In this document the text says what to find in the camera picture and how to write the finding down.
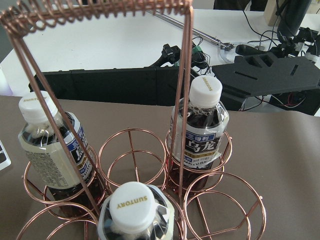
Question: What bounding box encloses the tea bottle white cap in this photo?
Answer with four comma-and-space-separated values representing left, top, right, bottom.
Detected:
97, 181, 175, 240

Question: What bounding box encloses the black water bottle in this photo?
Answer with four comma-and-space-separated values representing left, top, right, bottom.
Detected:
275, 0, 312, 39

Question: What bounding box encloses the black foam case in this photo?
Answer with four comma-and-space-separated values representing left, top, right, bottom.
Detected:
212, 53, 320, 98

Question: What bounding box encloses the copper wire bottle rack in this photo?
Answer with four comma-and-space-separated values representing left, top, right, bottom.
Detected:
0, 0, 267, 240

